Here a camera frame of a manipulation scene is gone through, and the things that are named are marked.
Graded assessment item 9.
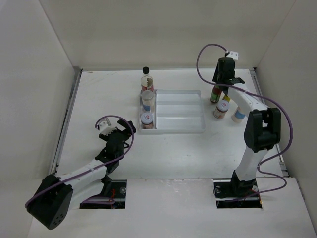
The red chili sauce bottle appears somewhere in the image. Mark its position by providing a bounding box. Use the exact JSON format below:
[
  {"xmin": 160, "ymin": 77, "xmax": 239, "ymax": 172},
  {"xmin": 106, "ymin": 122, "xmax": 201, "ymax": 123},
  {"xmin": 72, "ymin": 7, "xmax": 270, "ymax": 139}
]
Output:
[{"xmin": 210, "ymin": 85, "xmax": 222, "ymax": 104}]

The brown sauce jar white lid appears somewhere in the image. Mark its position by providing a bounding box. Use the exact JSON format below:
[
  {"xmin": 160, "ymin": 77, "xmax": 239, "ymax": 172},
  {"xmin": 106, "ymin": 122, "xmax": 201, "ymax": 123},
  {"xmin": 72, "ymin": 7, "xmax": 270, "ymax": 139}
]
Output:
[{"xmin": 213, "ymin": 100, "xmax": 229, "ymax": 119}]

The white peppercorn jar silver lid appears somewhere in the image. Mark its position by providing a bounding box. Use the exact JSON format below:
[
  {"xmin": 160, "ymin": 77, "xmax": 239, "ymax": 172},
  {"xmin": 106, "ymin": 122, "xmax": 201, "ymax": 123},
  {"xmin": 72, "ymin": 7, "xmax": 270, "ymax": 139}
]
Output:
[{"xmin": 141, "ymin": 90, "xmax": 155, "ymax": 112}]

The dark soy sauce bottle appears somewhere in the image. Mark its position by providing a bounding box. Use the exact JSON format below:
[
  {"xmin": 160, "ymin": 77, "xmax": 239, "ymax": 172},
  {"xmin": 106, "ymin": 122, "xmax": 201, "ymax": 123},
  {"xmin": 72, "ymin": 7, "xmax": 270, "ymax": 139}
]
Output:
[{"xmin": 141, "ymin": 66, "xmax": 154, "ymax": 92}]

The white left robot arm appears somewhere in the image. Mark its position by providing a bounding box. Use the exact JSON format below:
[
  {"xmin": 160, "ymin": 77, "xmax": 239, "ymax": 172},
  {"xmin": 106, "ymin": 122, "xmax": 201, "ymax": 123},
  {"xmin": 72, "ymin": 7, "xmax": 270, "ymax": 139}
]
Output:
[{"xmin": 25, "ymin": 116, "xmax": 136, "ymax": 230}]

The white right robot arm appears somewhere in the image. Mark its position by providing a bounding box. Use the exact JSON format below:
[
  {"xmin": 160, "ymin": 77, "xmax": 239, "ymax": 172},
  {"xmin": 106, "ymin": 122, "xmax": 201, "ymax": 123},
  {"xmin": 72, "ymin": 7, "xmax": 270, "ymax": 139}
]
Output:
[{"xmin": 212, "ymin": 57, "xmax": 281, "ymax": 196}]

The small yellow oil bottle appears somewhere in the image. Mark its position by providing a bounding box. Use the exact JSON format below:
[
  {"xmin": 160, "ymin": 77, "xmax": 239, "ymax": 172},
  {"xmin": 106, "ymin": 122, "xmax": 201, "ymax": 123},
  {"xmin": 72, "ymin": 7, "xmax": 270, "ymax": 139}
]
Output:
[{"xmin": 222, "ymin": 95, "xmax": 230, "ymax": 102}]

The white powder shaker blue label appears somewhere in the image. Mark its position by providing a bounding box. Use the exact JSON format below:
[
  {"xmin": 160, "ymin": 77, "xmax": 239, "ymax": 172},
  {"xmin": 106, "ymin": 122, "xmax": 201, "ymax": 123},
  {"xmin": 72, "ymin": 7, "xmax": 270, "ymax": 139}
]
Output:
[{"xmin": 231, "ymin": 106, "xmax": 246, "ymax": 123}]

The white divided organizer tray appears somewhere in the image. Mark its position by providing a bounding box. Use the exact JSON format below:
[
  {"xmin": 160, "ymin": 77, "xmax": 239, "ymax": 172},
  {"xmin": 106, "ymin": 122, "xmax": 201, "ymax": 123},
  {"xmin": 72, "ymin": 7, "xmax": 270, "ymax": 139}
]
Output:
[{"xmin": 138, "ymin": 89, "xmax": 206, "ymax": 135}]

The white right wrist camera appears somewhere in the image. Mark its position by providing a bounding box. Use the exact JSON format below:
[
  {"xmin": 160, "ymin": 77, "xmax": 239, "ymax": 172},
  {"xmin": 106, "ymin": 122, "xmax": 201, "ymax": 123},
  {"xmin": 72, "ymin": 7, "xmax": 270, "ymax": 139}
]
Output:
[{"xmin": 225, "ymin": 51, "xmax": 239, "ymax": 60}]

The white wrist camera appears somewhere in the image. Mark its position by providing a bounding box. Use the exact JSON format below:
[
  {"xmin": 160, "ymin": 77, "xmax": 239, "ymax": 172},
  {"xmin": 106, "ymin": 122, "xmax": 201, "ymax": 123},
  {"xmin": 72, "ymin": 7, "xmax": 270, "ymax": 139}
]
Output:
[
  {"xmin": 225, "ymin": 51, "xmax": 239, "ymax": 60},
  {"xmin": 95, "ymin": 118, "xmax": 116, "ymax": 136}
]

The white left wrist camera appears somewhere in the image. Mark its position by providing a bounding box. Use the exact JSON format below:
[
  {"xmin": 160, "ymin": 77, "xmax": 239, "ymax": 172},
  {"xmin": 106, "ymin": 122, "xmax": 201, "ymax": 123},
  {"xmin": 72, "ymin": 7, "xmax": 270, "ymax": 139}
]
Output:
[{"xmin": 95, "ymin": 118, "xmax": 116, "ymax": 136}]

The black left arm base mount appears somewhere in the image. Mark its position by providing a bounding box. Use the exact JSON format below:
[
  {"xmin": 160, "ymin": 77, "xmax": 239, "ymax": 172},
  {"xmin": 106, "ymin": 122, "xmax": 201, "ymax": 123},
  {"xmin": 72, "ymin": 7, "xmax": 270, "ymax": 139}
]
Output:
[{"xmin": 79, "ymin": 177, "xmax": 127, "ymax": 209}]

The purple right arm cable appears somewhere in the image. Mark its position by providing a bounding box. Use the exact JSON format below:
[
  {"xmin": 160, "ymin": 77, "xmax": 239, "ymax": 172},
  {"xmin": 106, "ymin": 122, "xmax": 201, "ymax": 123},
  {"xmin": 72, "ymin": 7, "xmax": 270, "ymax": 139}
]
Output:
[{"xmin": 196, "ymin": 44, "xmax": 294, "ymax": 201}]

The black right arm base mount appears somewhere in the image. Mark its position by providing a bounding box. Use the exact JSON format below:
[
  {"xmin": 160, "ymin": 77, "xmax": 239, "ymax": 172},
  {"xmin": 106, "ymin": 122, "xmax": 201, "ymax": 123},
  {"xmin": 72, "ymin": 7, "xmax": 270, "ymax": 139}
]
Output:
[{"xmin": 213, "ymin": 179, "xmax": 262, "ymax": 209}]

